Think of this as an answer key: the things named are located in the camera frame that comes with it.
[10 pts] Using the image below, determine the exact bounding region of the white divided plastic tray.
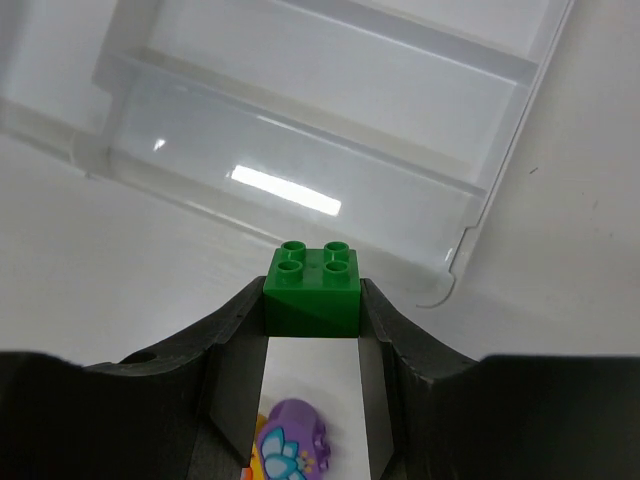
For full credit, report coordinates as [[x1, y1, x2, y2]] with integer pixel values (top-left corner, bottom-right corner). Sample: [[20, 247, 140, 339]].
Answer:
[[1, 1, 573, 308]]

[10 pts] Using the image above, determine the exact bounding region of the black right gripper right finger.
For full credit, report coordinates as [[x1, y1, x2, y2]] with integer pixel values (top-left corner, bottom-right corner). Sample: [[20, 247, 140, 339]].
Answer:
[[358, 279, 639, 479]]

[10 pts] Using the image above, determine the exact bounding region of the purple flower lego piece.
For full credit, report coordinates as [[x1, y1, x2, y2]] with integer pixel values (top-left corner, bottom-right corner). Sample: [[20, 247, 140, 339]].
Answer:
[[255, 398, 331, 480]]

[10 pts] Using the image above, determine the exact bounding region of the green square lego brick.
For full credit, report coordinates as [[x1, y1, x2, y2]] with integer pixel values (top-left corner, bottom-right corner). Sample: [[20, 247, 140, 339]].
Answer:
[[263, 240, 361, 339]]

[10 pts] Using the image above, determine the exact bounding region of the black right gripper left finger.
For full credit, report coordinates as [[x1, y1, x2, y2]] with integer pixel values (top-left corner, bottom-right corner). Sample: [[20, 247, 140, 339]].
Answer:
[[1, 278, 268, 479]]

